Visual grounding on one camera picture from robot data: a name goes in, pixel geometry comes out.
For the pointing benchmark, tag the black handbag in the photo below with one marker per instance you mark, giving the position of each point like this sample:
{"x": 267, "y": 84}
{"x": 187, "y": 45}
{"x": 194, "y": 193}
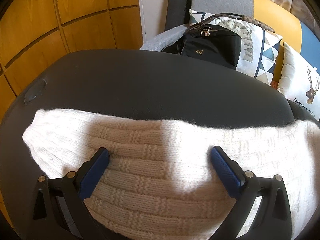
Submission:
{"x": 212, "y": 47}

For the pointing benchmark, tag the deer print pillow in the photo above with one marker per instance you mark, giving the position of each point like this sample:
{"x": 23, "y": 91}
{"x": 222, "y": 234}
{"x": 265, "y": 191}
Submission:
{"x": 295, "y": 80}

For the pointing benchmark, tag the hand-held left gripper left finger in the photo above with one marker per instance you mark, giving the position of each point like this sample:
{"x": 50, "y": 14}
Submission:
{"x": 95, "y": 172}

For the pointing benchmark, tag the white knit sweater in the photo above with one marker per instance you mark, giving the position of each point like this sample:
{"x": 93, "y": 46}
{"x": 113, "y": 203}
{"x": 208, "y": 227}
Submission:
{"x": 150, "y": 155}

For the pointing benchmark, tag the triangle print pillow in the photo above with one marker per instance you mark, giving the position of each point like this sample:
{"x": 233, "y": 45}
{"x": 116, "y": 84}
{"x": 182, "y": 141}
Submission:
{"x": 265, "y": 55}

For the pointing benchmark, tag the black rolled mat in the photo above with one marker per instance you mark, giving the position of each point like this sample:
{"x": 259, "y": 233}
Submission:
{"x": 177, "y": 5}

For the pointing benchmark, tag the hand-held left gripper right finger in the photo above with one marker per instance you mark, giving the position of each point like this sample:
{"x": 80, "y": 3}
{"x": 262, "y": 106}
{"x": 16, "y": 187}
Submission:
{"x": 225, "y": 172}

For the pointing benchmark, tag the wooden wardrobe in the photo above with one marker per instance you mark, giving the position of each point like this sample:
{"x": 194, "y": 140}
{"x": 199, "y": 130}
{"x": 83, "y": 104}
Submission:
{"x": 75, "y": 5}

